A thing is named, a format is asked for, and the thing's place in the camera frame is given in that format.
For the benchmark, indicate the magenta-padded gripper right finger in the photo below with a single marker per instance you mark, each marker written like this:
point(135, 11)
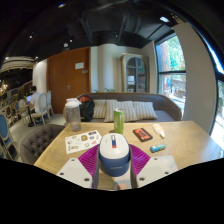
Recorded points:
point(141, 161)

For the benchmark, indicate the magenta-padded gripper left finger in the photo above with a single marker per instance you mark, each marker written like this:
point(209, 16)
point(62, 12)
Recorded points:
point(86, 163)

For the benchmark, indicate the white and blue computer mouse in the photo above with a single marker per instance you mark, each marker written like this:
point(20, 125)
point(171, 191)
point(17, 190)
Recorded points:
point(114, 155)

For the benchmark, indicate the landscape print mouse pad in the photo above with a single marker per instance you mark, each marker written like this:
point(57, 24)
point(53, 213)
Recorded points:
point(120, 185)

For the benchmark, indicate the small teal eraser block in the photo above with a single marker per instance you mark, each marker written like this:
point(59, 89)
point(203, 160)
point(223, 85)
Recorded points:
point(157, 148)

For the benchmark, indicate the white sticker sheet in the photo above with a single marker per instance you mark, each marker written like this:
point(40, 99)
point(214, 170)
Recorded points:
point(80, 142)

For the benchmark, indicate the black and red flat box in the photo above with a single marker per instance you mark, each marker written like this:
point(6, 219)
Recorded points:
point(142, 134)

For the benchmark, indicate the white tube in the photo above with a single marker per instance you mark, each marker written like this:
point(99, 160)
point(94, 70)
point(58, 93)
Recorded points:
point(159, 130)

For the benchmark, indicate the green drink can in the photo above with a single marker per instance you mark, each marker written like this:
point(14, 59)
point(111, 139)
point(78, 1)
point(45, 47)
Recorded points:
point(119, 122)

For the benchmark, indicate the clear shaker bottle white lid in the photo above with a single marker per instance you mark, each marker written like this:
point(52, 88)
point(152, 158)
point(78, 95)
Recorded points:
point(74, 116)

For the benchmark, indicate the striped cushion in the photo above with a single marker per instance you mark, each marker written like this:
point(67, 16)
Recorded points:
point(128, 111)
point(99, 109)
point(145, 110)

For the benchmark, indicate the grey tufted armchair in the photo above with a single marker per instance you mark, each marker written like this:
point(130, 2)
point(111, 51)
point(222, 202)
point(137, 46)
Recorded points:
point(38, 141)

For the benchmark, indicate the black backpack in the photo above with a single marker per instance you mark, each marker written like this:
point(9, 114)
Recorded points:
point(87, 110)

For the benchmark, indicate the grey curved sofa bench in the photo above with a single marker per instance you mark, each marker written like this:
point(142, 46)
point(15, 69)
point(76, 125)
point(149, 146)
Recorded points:
point(165, 105)

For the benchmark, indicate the group of white chairs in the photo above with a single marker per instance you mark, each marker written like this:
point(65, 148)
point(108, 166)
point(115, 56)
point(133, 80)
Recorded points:
point(42, 105)

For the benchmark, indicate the person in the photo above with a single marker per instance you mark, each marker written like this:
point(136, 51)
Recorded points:
point(34, 98)

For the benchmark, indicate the beige arched glass cabinet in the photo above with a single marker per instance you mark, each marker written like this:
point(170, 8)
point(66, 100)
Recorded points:
point(135, 73)

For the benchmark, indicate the blue upholstered chair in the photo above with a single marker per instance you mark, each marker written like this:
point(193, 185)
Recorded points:
point(4, 128)

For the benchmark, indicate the brown wooden door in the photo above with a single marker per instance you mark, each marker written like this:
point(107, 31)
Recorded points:
point(65, 76)

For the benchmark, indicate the black framed window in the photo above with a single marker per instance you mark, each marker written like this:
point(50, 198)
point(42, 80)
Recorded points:
point(171, 73)

